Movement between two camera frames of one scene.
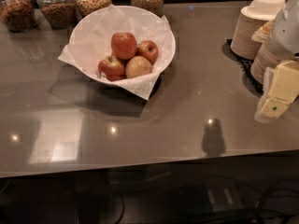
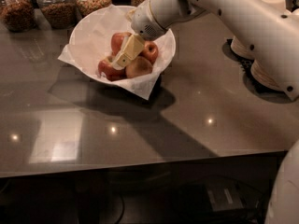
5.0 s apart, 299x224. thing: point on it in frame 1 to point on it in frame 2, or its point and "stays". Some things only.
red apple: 123,45 stays
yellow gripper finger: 282,90 to 130,49
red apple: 148,49 stays
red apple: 111,68 stays
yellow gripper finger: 263,33 to 130,15
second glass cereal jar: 57,7 stays
